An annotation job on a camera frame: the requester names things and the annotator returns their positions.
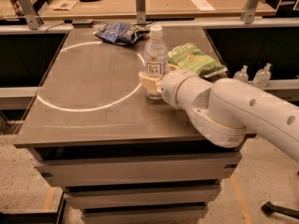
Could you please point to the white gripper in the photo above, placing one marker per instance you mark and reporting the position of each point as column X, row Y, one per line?
column 170, row 86

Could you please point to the clear Teas' Tea plastic bottle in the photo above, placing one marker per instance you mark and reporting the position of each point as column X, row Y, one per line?
column 155, row 57

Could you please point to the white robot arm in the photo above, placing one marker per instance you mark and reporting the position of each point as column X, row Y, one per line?
column 225, row 110

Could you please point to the green rice chip bag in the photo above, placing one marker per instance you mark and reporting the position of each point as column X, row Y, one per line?
column 189, row 57

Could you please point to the dark blue chip bag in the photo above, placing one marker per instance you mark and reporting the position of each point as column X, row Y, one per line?
column 121, row 33

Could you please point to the left clear sanitizer bottle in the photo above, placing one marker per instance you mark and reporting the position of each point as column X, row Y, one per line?
column 242, row 75

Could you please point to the clear sanitizer bottle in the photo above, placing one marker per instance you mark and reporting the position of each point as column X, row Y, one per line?
column 242, row 75
column 262, row 77

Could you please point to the right clear sanitizer bottle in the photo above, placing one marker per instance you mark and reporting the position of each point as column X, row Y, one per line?
column 262, row 77

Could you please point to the white paper card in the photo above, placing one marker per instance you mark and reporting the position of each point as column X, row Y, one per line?
column 203, row 5

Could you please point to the grey drawer cabinet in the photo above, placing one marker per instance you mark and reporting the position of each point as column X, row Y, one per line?
column 119, row 157

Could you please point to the small paper packet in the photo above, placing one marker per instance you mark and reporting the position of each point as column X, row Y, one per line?
column 64, row 5

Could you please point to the black chair base leg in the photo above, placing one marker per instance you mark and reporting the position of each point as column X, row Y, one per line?
column 269, row 209

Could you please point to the middle metal bracket post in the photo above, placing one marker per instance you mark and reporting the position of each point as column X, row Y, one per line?
column 140, row 6

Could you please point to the left metal bracket post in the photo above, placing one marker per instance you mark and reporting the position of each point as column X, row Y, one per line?
column 32, row 18

